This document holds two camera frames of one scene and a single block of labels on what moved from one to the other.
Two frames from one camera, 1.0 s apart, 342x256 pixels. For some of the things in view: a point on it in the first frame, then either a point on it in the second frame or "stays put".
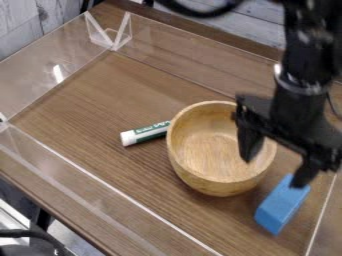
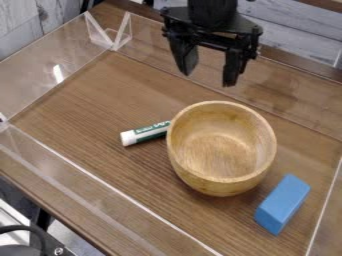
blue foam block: (280, 205) stays put
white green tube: (143, 134) stays put
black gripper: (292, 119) → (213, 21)
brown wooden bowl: (204, 152) stays put
